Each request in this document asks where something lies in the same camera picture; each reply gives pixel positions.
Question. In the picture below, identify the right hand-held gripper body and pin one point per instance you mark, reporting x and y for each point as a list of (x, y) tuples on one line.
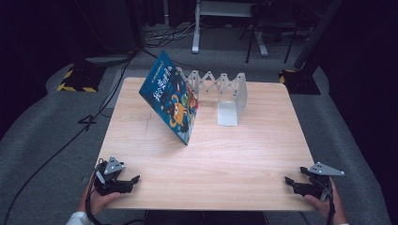
[(322, 179)]

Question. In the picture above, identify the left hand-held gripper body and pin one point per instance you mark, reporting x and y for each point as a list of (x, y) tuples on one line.
[(109, 178)]

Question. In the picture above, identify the person's right hand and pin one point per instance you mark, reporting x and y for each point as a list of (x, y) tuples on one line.
[(327, 207)]

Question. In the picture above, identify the person's left hand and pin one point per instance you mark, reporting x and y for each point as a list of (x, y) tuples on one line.
[(101, 201)]

